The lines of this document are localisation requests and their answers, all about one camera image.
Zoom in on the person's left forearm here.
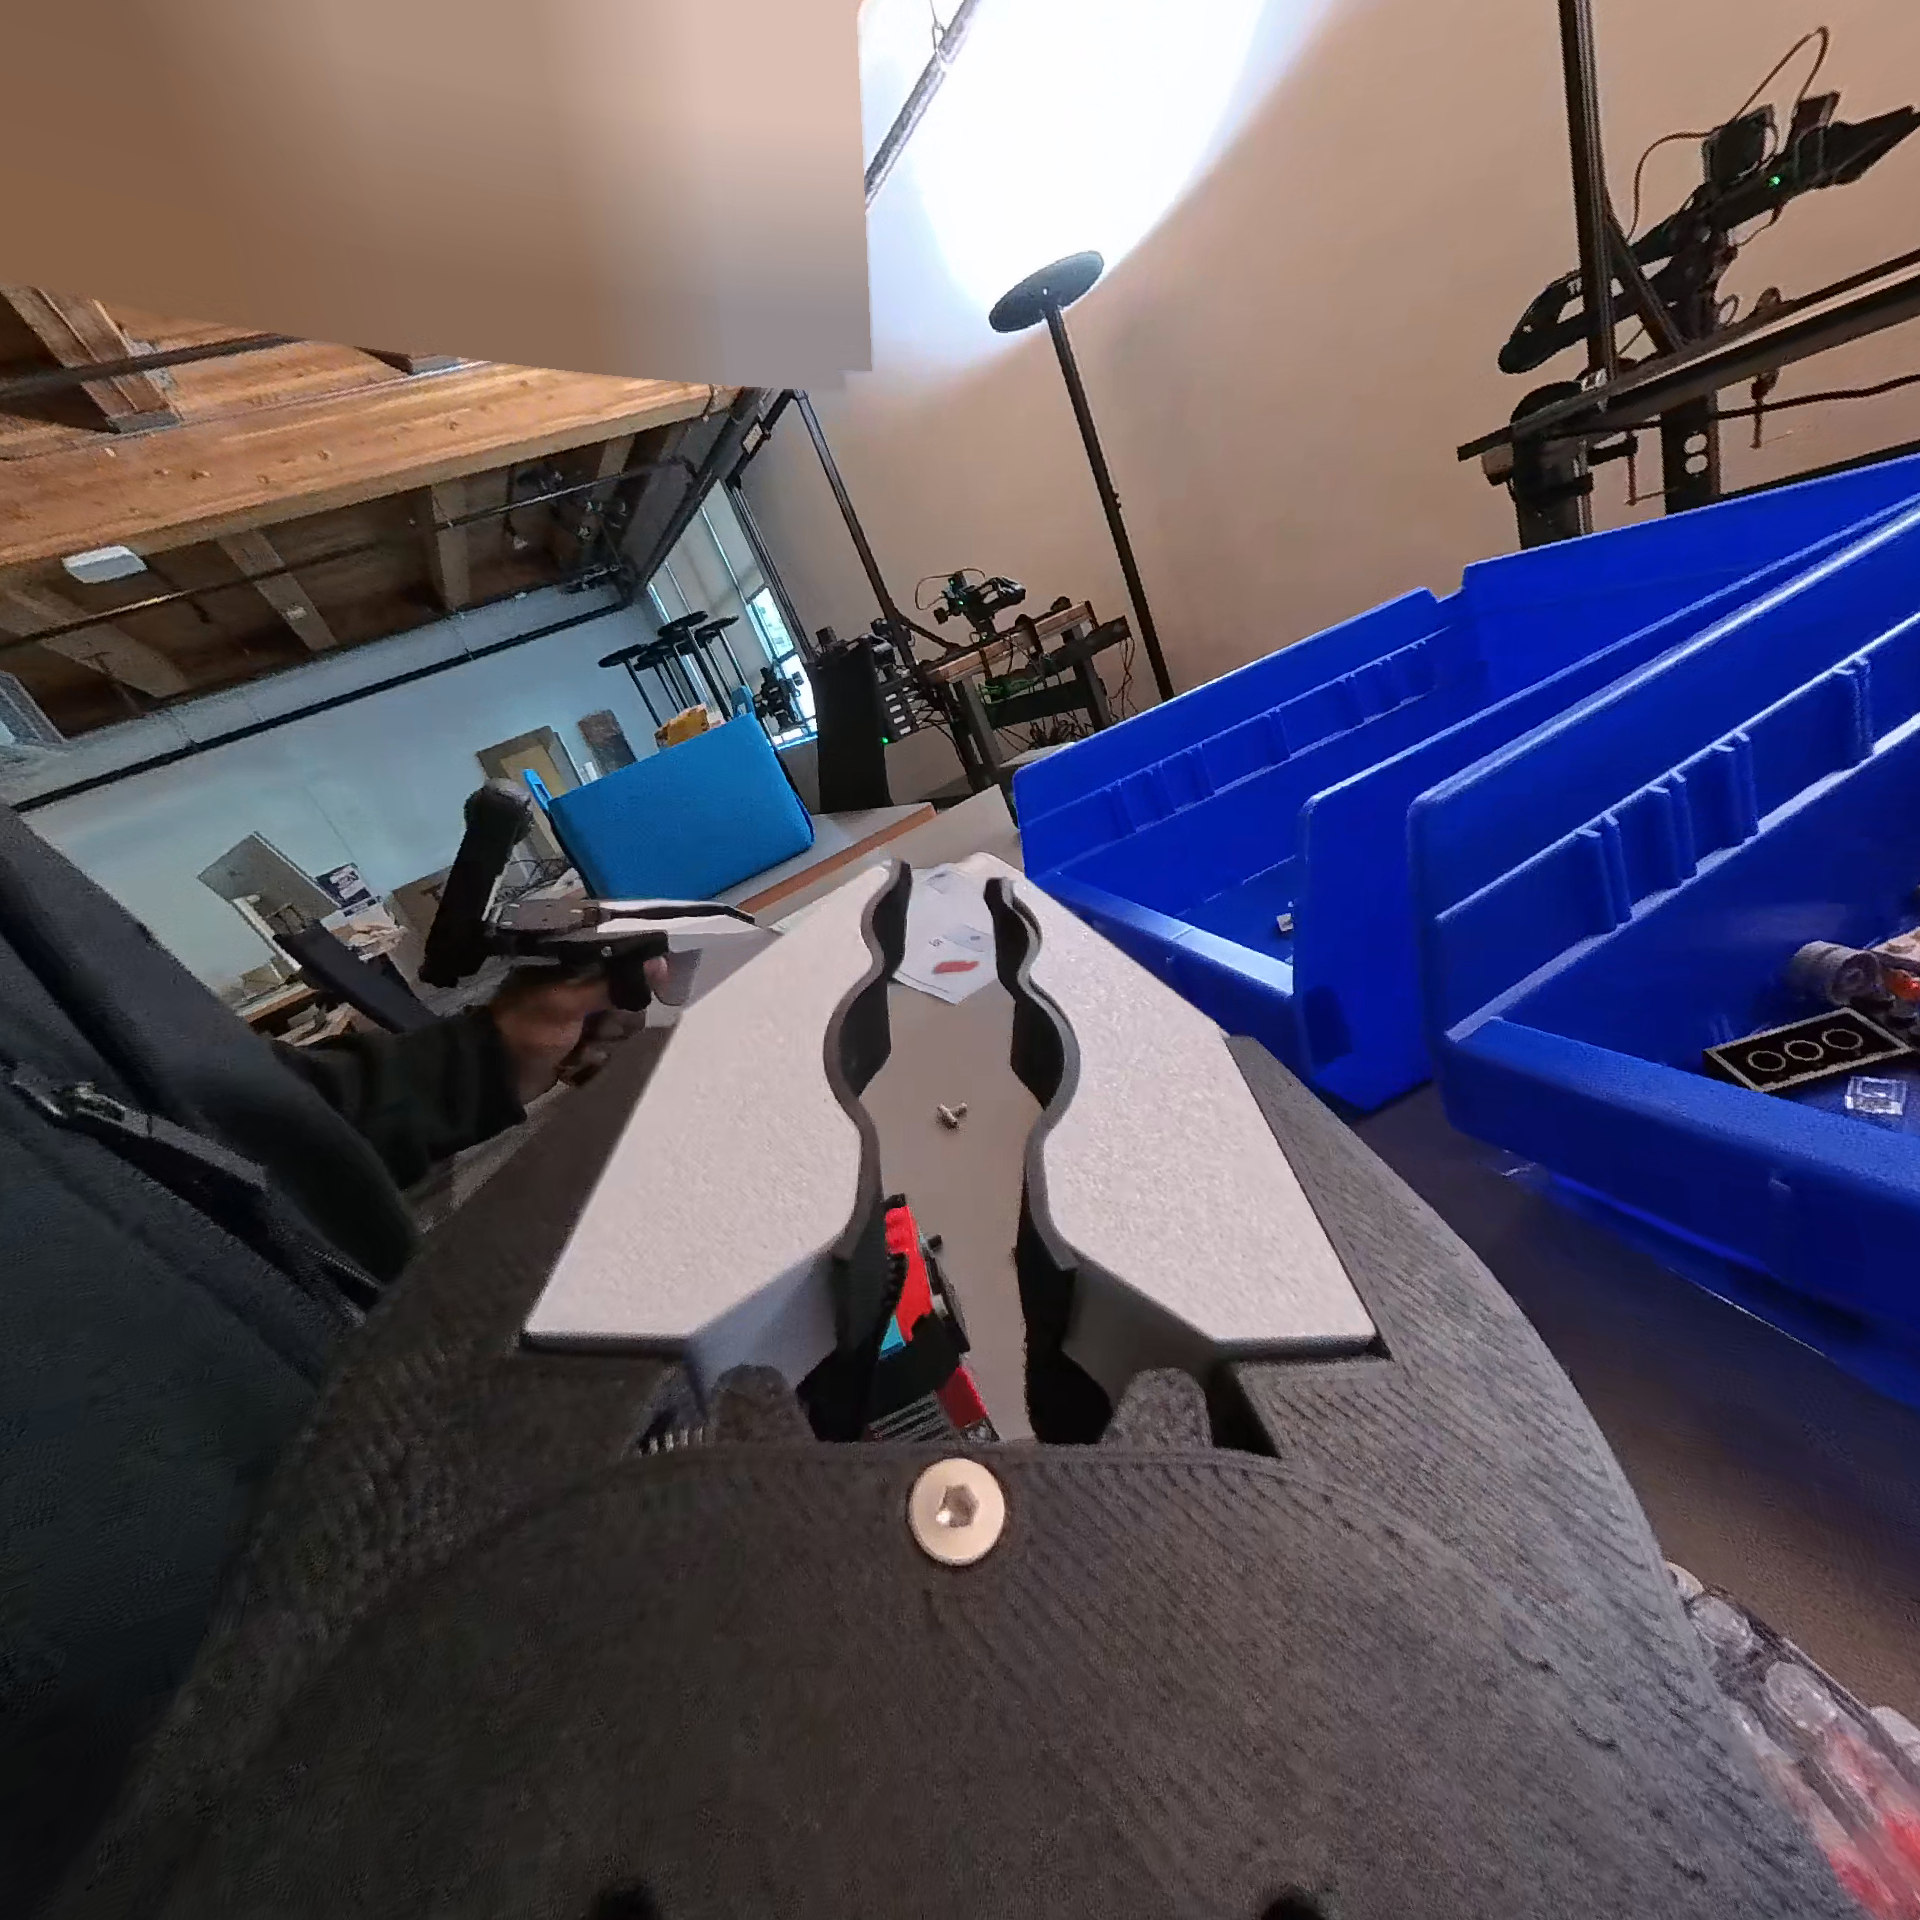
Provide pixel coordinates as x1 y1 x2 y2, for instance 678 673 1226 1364
270 1001 531 1191

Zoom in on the black metal robot rig frame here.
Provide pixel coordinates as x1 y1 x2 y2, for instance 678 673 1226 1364
1458 0 1920 548

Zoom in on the person's left hand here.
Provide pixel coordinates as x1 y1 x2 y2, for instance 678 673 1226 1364
484 965 672 1105

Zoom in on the red and teal brick model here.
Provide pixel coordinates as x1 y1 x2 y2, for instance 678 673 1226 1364
861 1196 999 1444

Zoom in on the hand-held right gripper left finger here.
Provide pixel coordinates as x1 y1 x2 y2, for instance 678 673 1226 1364
522 858 916 1396

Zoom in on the blue plastic bin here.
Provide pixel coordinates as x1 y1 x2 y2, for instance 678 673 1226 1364
1411 592 1920 1404
1013 456 1920 1114

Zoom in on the background robot workstation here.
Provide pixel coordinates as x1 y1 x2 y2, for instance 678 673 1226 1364
901 566 1135 789

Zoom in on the brick building instruction booklet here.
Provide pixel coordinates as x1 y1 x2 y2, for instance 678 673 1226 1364
895 856 1038 1004

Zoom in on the black floor lamp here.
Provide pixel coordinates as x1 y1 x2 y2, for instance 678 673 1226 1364
987 248 1178 703

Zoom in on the pile of loose toy bricks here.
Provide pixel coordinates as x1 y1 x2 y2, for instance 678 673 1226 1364
1702 927 1920 1122

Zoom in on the person's black jacket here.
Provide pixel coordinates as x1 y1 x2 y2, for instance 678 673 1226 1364
0 802 429 1920

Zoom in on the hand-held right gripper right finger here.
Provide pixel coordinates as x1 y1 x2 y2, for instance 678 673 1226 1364
978 853 1383 1444

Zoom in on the grey desk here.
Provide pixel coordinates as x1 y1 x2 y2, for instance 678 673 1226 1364
404 785 1920 1728

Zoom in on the clear plastic packaging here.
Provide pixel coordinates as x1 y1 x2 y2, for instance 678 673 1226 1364
1661 1557 1920 1920

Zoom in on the black cabinet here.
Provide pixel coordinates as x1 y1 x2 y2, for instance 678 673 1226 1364
810 637 903 815

